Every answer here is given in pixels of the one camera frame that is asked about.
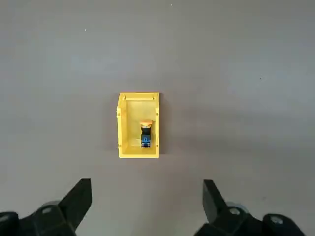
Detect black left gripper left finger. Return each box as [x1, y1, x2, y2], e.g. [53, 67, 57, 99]
[0, 178, 93, 236]

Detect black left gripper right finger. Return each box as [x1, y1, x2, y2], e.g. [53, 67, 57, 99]
[194, 179, 307, 236]

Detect yellow plastic storage box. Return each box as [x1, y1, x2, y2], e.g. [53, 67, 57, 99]
[115, 92, 161, 159]

